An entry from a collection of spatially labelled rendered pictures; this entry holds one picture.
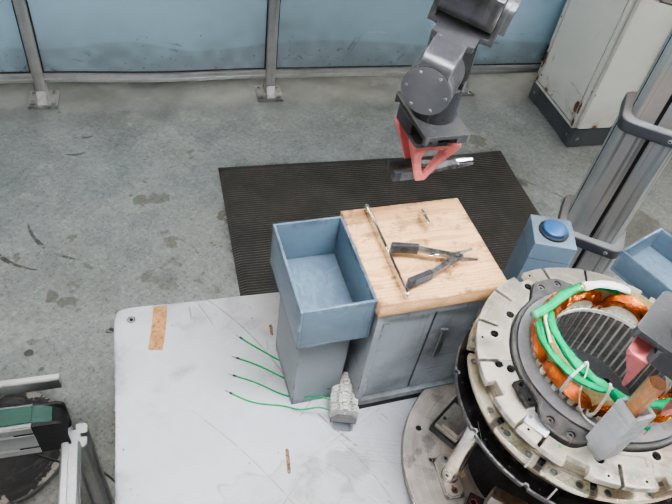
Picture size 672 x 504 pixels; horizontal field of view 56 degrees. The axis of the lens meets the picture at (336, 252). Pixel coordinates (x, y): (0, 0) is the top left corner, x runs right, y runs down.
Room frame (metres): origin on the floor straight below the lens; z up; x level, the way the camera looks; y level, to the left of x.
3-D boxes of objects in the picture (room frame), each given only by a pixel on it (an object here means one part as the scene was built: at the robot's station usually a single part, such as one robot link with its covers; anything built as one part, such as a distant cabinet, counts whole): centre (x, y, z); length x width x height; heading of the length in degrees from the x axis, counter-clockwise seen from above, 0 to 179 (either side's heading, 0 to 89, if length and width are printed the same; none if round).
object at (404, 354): (0.67, -0.13, 0.91); 0.19 x 0.19 x 0.26; 24
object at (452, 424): (0.53, -0.24, 0.83); 0.05 x 0.04 x 0.02; 145
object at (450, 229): (0.67, -0.13, 1.05); 0.20 x 0.19 x 0.02; 114
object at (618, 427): (0.37, -0.33, 1.14); 0.03 x 0.03 x 0.09; 27
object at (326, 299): (0.60, 0.02, 0.92); 0.17 x 0.11 x 0.28; 24
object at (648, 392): (0.37, -0.33, 1.20); 0.02 x 0.02 x 0.06
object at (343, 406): (0.55, -0.06, 0.80); 0.10 x 0.05 x 0.04; 5
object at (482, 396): (0.45, -0.21, 1.05); 0.09 x 0.04 x 0.01; 27
